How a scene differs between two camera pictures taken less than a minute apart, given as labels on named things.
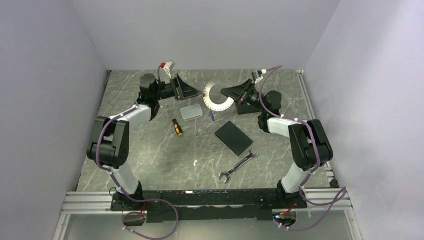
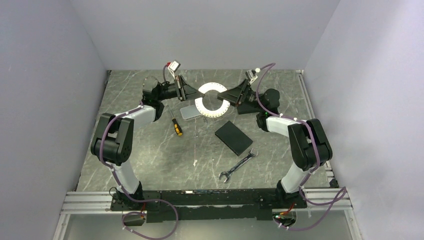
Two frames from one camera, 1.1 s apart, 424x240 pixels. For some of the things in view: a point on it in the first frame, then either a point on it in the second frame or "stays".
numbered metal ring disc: [224, 83] -> [212, 86]
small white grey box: [191, 111] stays
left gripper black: [181, 90] stays
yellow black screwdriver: [177, 129] stays
